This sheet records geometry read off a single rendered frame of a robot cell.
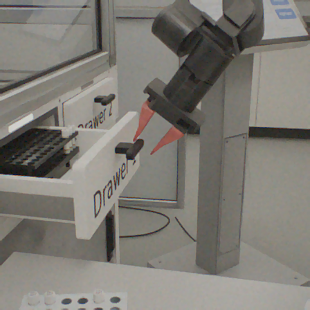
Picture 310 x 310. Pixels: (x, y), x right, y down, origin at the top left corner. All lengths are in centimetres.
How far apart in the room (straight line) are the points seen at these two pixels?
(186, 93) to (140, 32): 167
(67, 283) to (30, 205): 12
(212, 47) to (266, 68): 299
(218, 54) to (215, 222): 124
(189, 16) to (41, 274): 43
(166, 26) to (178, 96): 10
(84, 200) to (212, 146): 118
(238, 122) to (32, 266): 119
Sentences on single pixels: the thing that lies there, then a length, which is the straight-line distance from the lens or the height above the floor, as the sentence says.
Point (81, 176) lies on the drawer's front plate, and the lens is 62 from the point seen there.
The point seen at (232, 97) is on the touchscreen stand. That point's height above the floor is 77.
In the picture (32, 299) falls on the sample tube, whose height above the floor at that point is 81.
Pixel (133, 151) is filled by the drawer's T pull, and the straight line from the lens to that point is 71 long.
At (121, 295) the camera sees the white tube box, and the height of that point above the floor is 80.
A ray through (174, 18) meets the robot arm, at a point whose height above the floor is 110.
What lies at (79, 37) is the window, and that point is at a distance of 108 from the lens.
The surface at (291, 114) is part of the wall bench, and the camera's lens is 377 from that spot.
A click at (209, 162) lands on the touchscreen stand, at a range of 179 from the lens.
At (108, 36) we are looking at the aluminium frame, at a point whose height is 103.
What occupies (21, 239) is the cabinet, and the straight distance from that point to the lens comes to 87.
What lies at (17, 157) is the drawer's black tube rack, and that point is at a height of 90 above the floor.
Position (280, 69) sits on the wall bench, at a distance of 369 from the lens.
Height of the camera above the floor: 115
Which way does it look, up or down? 20 degrees down
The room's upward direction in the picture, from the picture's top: straight up
